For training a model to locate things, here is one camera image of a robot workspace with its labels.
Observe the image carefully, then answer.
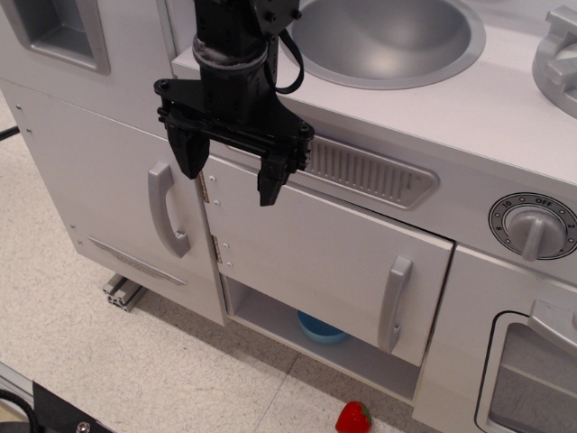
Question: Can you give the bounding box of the red toy strawberry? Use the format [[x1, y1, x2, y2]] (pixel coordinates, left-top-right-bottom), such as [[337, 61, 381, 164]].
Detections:
[[335, 401, 372, 433]]

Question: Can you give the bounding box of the white toy kitchen unit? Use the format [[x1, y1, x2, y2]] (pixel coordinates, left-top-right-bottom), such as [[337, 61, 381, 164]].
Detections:
[[1, 1, 576, 432]]

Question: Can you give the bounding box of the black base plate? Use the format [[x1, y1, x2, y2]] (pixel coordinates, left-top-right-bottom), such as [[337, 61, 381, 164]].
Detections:
[[32, 382, 113, 433]]

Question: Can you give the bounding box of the black braided cable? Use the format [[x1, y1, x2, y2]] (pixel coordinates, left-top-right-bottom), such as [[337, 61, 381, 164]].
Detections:
[[0, 387, 46, 433]]

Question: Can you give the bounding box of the grey cabinet door handle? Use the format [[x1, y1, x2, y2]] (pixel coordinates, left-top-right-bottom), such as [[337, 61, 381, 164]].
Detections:
[[377, 255, 413, 354]]

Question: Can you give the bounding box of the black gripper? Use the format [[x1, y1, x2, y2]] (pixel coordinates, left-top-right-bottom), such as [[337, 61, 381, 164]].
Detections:
[[153, 61, 314, 207]]

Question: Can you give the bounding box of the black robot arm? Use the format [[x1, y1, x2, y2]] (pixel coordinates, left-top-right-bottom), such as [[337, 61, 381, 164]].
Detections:
[[154, 1, 315, 207]]

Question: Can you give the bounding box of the grey fridge door handle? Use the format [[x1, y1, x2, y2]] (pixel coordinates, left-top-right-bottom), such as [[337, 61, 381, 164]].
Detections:
[[147, 161, 190, 258]]

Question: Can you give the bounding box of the grey oven door handle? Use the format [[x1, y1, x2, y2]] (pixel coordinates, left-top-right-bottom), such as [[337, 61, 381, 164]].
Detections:
[[527, 299, 577, 356]]

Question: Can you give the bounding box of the aluminium extrusion bar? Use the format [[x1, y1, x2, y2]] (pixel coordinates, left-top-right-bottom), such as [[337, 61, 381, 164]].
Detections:
[[103, 274, 147, 312]]

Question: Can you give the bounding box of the silver sink bowl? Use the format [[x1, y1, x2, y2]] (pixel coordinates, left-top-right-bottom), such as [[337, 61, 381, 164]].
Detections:
[[288, 0, 486, 90]]

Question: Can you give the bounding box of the grey toy faucet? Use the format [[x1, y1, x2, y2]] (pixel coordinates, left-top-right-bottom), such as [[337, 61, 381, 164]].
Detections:
[[532, 5, 576, 117]]

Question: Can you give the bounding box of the blue bowl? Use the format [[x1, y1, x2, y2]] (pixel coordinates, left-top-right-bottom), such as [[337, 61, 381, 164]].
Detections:
[[297, 310, 349, 345]]

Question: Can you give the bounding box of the grey timer knob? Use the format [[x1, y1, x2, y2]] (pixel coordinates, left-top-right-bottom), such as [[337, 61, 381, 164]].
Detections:
[[488, 192, 576, 262]]

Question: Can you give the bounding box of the white cabinet door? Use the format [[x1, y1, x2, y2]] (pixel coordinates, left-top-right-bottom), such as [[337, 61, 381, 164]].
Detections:
[[204, 157, 453, 364]]

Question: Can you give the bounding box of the grey vent grille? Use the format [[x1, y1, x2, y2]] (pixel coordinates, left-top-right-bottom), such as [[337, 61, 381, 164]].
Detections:
[[306, 137, 440, 209]]

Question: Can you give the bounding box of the silver fridge emblem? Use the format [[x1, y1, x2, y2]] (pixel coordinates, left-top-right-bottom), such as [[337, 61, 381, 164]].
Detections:
[[87, 235, 188, 286]]

